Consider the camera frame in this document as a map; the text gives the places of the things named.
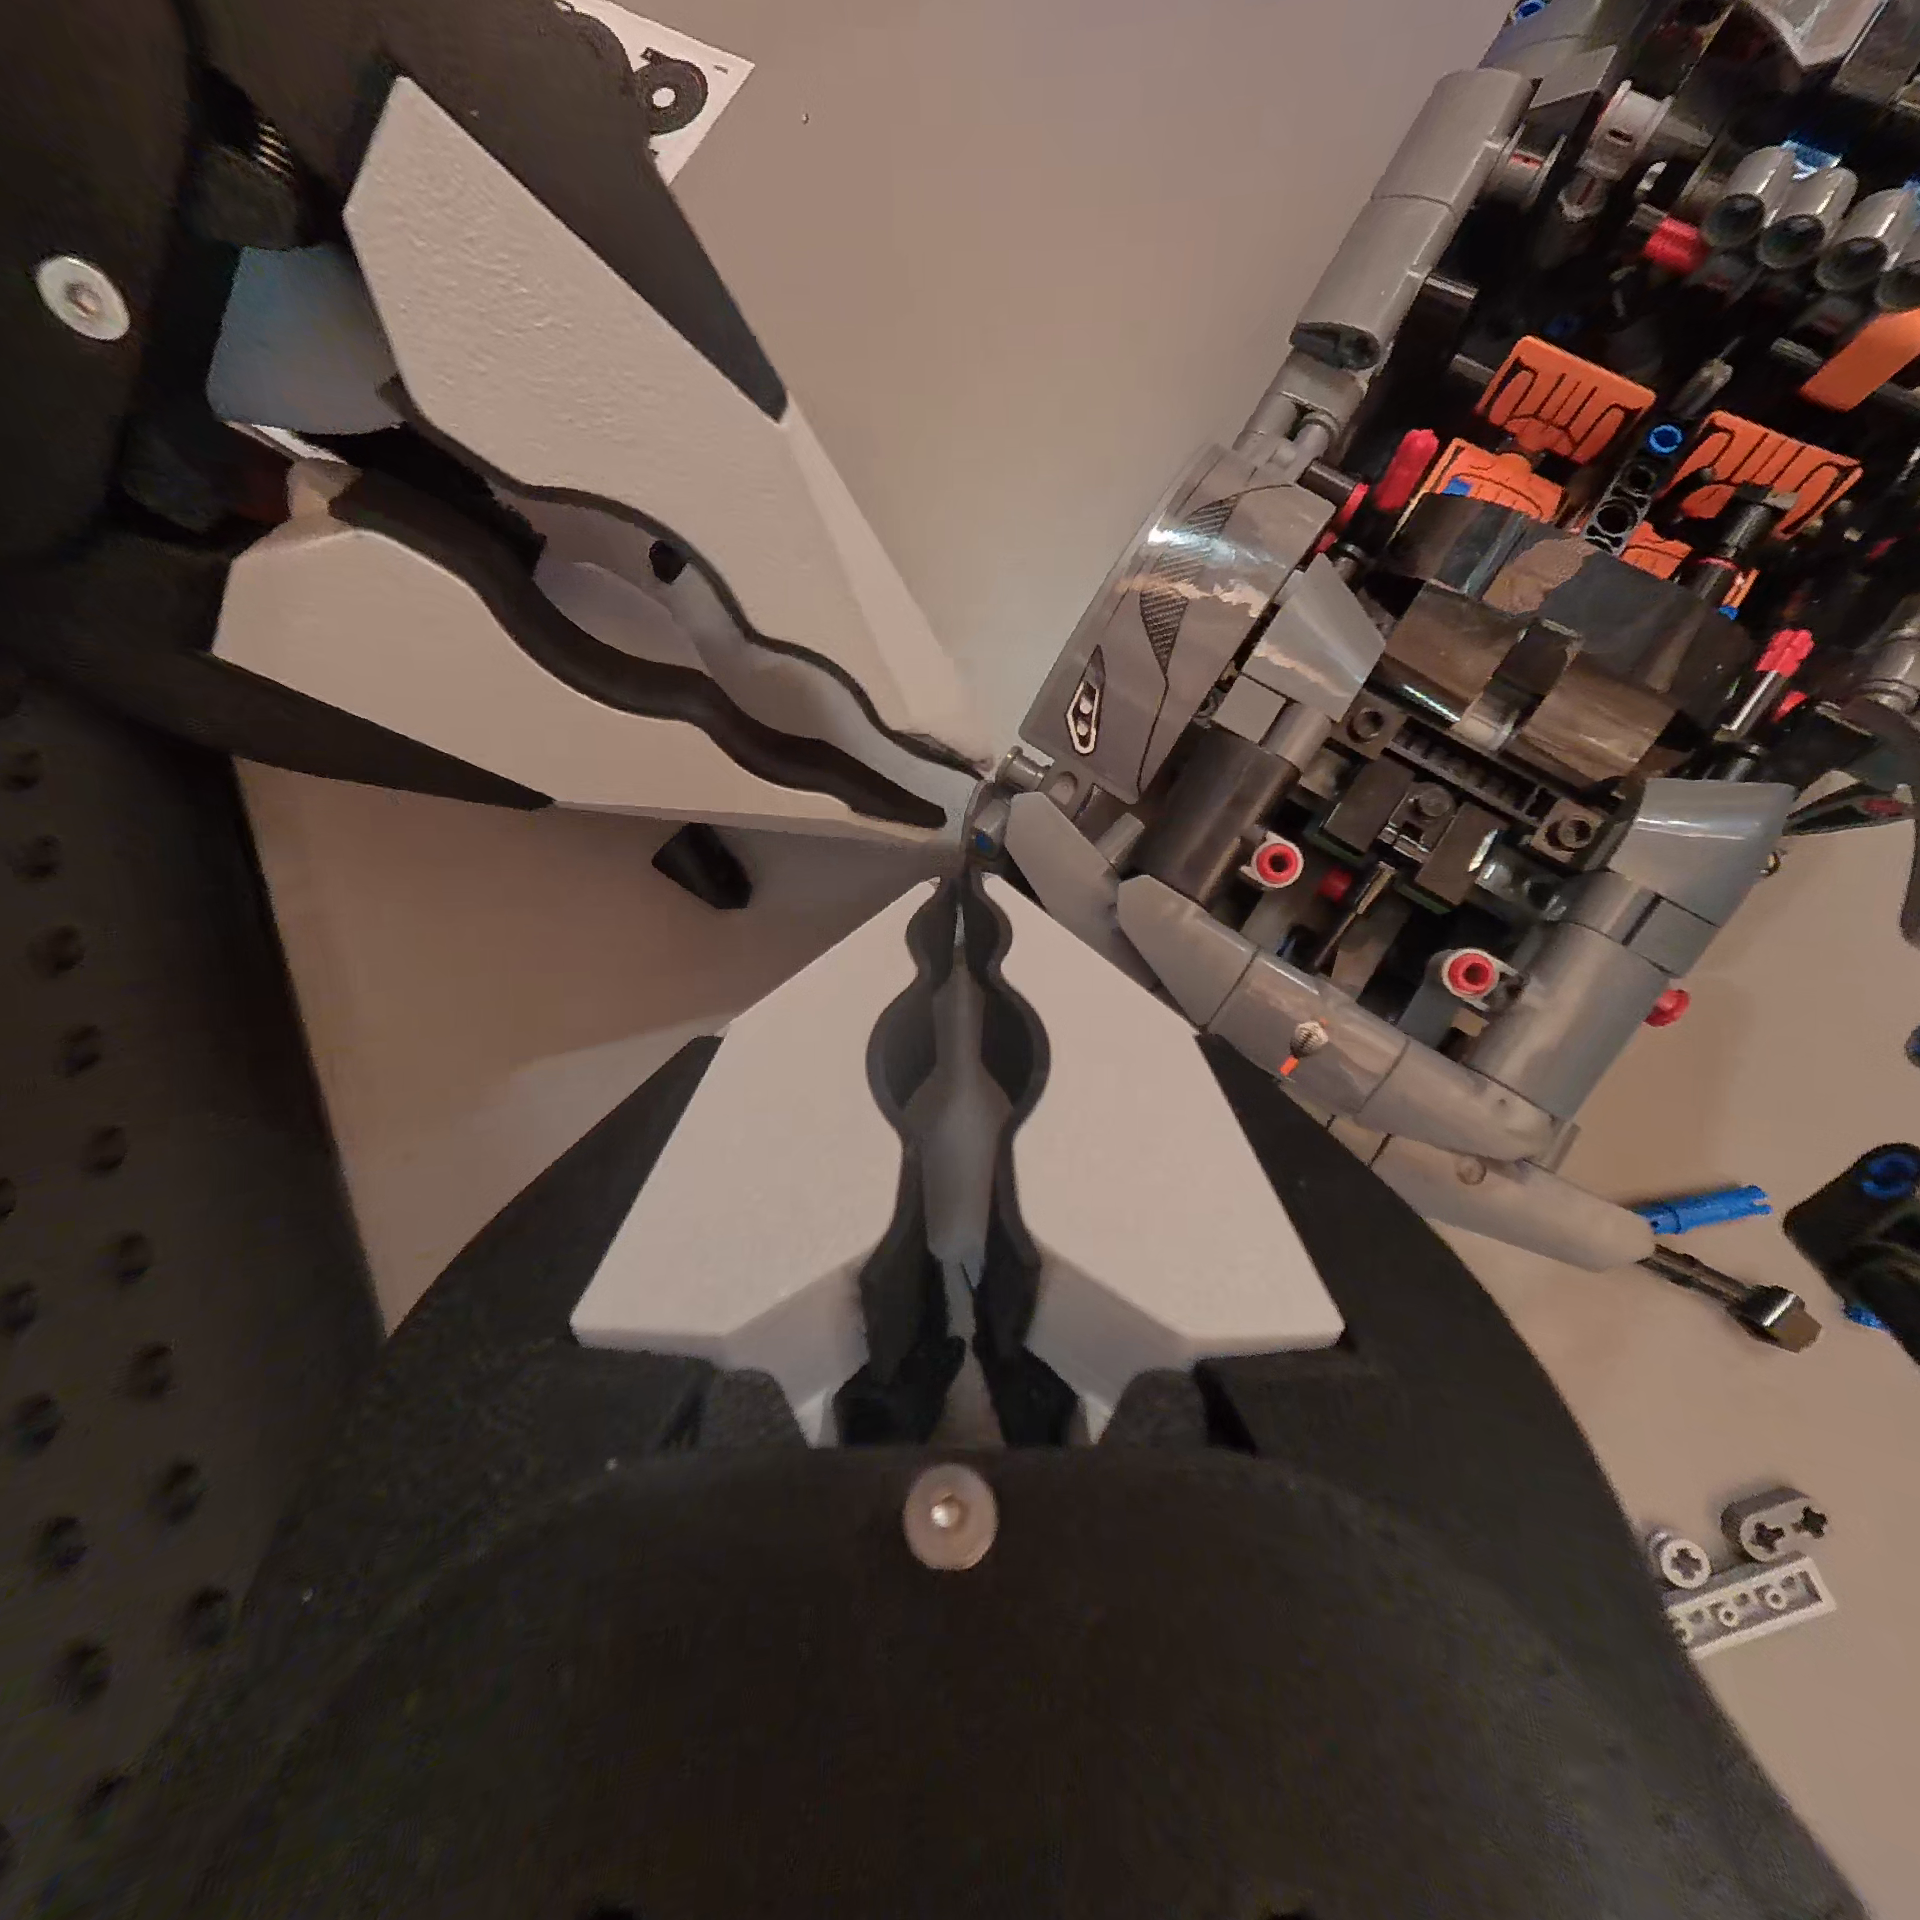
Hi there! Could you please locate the grey lego car model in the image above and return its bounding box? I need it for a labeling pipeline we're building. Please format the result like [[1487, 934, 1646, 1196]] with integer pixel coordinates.
[[959, 0, 1920, 1279]]

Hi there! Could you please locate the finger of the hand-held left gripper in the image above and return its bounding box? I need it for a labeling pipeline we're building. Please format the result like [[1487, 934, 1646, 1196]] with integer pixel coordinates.
[[210, 457, 963, 836], [338, 72, 994, 775]]

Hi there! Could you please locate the grey axle connector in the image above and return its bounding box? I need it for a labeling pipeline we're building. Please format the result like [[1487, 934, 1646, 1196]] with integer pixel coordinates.
[[1718, 1494, 1833, 1561]]

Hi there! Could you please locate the black lego slope piece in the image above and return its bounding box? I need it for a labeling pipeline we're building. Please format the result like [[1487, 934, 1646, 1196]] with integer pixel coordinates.
[[652, 825, 751, 915]]

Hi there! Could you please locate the black lego frame piece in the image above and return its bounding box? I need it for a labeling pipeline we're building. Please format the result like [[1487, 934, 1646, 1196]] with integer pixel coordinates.
[[1786, 1143, 1920, 1329]]

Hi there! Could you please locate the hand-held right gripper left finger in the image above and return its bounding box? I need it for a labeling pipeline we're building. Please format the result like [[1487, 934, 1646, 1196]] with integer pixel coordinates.
[[570, 873, 963, 1446]]

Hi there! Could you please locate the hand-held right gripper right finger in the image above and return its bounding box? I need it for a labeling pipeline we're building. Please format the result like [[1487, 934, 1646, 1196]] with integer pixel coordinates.
[[959, 871, 1347, 1446]]

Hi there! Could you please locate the light grey long lego plate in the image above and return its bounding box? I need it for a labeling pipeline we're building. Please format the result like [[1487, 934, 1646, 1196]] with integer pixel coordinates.
[[1661, 1558, 1841, 1663]]

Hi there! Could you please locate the black perforated board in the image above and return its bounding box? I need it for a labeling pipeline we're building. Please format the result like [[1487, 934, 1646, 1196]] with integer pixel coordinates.
[[0, 662, 383, 1920]]

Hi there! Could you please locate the black lego pin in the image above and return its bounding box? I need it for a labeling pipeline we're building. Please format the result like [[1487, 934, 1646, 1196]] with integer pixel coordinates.
[[1641, 1252, 1823, 1354]]

